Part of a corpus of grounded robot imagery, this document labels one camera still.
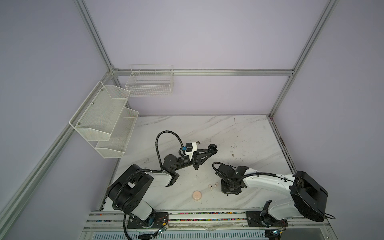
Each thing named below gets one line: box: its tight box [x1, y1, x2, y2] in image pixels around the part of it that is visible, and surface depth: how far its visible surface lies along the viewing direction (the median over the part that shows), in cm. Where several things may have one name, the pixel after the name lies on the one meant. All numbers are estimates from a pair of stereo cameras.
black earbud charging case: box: [208, 144, 218, 155], surface depth 71 cm
